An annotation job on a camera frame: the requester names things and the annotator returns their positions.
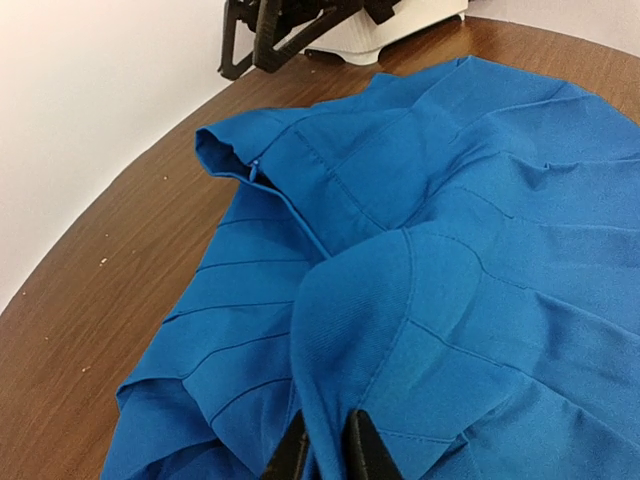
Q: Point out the white laundry basket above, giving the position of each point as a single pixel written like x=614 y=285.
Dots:
x=359 y=40

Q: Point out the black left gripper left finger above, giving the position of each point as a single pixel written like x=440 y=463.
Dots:
x=289 y=460

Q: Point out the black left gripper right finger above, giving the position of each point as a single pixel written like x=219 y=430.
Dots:
x=365 y=454

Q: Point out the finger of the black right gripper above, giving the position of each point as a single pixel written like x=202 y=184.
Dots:
x=285 y=28
x=236 y=11

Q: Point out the blue pleated skirt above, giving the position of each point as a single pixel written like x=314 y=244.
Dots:
x=455 y=252

